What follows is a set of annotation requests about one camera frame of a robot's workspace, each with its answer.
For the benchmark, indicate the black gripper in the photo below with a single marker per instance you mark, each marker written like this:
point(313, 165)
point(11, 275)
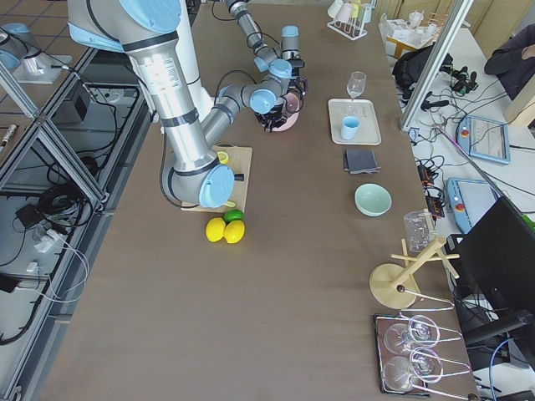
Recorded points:
point(300, 84)
point(270, 116)

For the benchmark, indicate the pink bowl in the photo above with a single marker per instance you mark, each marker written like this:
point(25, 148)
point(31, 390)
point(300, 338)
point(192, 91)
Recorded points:
point(293, 104)

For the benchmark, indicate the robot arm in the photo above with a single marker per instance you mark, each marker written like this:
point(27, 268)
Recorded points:
point(147, 32)
point(268, 52)

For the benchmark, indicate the light blue plastic cup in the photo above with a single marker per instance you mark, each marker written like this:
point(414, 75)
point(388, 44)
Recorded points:
point(349, 127)

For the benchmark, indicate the wooden cup tree stand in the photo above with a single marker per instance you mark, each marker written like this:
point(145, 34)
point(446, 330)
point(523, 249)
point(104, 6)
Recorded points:
point(394, 286)

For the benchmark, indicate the wooden cutting board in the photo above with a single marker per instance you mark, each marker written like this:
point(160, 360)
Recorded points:
point(239, 160)

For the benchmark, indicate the clear wine glass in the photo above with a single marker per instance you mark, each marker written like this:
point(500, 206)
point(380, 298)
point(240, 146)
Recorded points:
point(356, 84)

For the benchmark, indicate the half lemon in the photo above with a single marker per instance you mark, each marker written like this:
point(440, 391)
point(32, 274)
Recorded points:
point(223, 157)

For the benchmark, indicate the cream rectangular serving tray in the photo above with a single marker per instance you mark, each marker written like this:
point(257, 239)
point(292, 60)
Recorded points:
point(368, 132)

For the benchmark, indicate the grey folded cloth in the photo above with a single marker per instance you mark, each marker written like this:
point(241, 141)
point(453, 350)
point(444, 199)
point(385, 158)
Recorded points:
point(360, 162)

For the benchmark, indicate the green lime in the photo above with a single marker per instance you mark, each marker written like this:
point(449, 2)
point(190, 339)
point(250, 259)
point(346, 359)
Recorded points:
point(233, 215)

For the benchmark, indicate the black backpack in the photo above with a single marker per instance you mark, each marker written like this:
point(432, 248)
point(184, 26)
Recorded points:
point(408, 69)

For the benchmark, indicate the lower yellow lemon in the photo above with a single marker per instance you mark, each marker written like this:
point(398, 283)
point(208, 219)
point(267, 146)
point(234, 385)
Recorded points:
point(234, 231)

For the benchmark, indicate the yellow lemon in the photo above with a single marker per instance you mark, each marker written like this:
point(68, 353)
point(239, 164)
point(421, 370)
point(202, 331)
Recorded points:
point(215, 228)
point(234, 231)

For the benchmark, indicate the upper yellow lemon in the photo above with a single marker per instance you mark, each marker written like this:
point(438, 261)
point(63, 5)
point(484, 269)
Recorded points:
point(215, 228)

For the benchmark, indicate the green ceramic bowl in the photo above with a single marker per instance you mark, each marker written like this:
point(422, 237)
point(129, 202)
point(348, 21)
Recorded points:
point(372, 199)

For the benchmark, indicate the glass mug on stand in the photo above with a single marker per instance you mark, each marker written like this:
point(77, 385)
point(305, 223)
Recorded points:
point(419, 230)

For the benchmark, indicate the blue teach pendant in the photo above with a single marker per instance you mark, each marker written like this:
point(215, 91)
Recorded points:
point(484, 138)

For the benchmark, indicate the upper hanging wine glass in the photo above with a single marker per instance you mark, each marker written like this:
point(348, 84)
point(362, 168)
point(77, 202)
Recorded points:
point(418, 331)

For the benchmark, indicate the hanging wine glass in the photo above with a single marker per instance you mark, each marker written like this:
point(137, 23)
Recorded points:
point(418, 331)
point(406, 374)

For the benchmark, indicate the black monitor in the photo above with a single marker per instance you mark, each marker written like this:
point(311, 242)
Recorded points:
point(498, 252)

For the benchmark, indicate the chrome wine glass rack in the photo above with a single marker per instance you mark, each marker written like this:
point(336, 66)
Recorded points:
point(452, 368)

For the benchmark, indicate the lower hanging wine glass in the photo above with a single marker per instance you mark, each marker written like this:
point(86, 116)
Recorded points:
point(406, 374)

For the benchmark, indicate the white wire dish rack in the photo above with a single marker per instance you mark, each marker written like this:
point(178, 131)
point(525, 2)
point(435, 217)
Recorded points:
point(349, 18)

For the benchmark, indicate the aluminium frame post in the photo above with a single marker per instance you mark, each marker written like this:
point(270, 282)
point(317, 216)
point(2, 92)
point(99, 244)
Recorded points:
point(440, 49)

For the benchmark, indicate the black frame tray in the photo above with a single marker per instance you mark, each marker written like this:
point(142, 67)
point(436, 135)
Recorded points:
point(381, 322)

